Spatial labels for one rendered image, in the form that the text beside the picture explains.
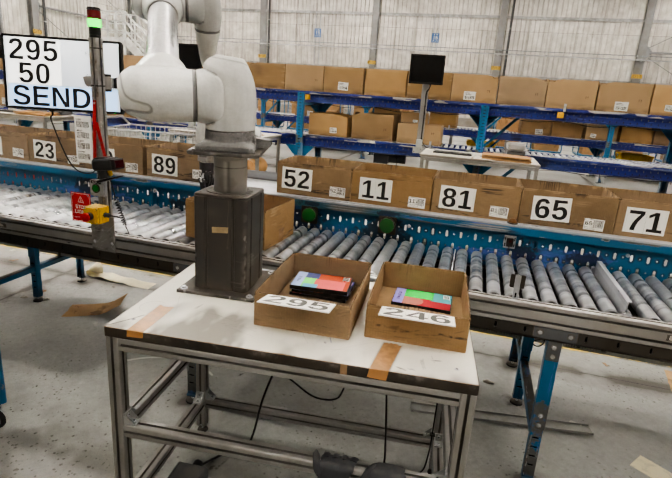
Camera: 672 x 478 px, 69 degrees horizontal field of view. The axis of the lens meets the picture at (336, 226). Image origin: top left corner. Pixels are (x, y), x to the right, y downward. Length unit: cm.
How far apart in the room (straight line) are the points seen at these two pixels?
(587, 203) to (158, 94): 178
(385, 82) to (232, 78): 552
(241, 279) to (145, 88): 64
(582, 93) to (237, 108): 578
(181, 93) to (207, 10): 64
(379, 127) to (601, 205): 463
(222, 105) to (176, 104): 13
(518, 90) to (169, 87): 572
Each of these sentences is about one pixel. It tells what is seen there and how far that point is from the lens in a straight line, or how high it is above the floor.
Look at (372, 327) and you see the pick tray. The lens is 140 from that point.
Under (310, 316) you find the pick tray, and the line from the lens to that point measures 139.
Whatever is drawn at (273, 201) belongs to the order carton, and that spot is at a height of 89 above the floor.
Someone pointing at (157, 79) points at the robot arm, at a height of 141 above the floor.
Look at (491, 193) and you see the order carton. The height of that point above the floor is 101.
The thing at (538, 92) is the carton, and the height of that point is 155.
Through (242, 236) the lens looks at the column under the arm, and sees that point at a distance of 157.
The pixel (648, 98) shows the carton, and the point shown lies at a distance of 708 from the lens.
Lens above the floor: 141
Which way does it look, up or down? 15 degrees down
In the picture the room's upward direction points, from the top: 4 degrees clockwise
